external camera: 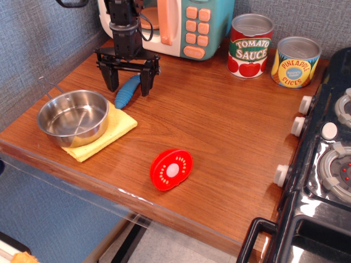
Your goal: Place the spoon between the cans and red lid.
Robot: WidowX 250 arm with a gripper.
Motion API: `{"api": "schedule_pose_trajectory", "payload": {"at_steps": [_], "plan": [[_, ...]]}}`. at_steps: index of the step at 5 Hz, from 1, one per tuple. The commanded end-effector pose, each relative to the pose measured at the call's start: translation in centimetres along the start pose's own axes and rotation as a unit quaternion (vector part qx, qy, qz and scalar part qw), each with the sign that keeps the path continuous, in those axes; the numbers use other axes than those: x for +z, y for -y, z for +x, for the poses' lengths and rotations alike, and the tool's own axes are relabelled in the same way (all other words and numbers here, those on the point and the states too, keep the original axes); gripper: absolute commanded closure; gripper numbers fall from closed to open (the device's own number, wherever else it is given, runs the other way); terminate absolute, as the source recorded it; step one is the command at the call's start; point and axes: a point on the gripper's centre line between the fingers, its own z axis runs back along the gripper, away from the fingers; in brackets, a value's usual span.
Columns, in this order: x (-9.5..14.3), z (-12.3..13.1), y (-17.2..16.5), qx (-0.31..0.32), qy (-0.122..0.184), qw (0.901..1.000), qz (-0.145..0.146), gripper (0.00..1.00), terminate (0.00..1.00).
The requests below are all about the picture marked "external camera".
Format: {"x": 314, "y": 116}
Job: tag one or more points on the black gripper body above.
{"x": 127, "y": 53}

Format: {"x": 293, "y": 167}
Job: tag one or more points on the tomato sauce can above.
{"x": 250, "y": 41}

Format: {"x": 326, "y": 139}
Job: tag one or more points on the pineapple slices can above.
{"x": 295, "y": 61}

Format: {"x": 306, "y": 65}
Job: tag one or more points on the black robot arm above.
{"x": 124, "y": 13}

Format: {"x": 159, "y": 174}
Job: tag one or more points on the blue handled metal fork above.
{"x": 125, "y": 94}

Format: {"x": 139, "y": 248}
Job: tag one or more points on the stainless steel pot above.
{"x": 72, "y": 119}

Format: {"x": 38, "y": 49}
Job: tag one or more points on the yellow folded cloth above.
{"x": 119, "y": 124}

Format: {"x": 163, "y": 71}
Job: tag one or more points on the red toy tomato half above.
{"x": 170, "y": 168}

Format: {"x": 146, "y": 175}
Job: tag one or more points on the black toy stove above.
{"x": 314, "y": 209}

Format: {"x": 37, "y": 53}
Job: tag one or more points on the orange fuzzy object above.
{"x": 24, "y": 257}

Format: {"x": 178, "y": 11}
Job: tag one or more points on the teal toy microwave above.
{"x": 187, "y": 29}

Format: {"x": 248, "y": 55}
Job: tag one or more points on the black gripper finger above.
{"x": 110, "y": 76}
{"x": 146, "y": 81}

